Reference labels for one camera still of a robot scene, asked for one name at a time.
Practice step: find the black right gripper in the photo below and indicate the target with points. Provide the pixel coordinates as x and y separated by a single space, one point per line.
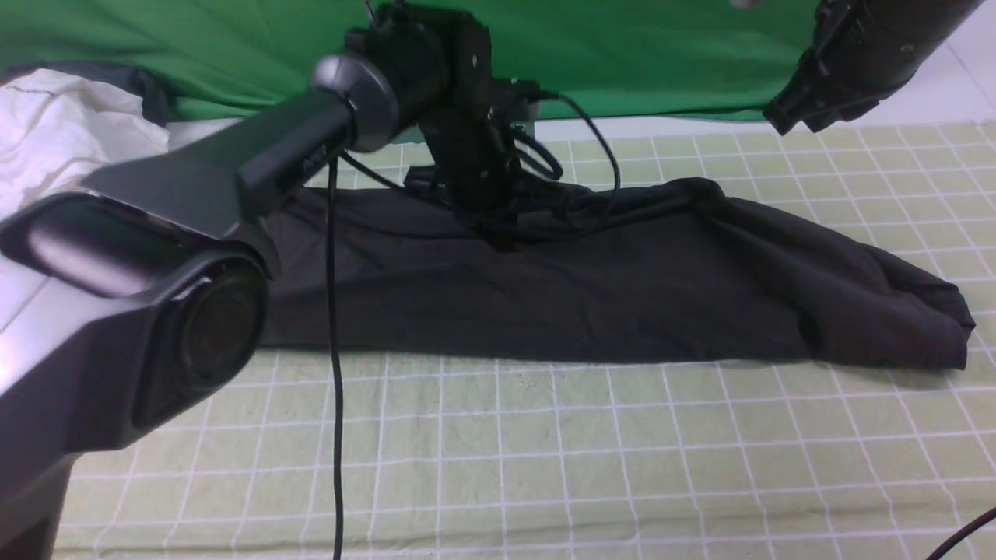
862 53

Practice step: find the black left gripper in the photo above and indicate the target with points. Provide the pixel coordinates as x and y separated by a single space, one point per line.
437 66

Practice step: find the dark gray long-sleeved shirt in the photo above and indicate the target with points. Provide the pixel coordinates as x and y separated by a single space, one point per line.
681 272

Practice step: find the gray left robot arm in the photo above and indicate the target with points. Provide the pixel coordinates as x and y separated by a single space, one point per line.
132 300

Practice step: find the crumpled white shirt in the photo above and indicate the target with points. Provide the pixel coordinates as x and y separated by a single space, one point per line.
56 128

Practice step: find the green backdrop cloth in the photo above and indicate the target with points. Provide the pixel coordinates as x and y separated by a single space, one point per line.
615 58

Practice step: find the light green checkered tablecloth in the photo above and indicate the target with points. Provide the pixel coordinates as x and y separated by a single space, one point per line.
449 458

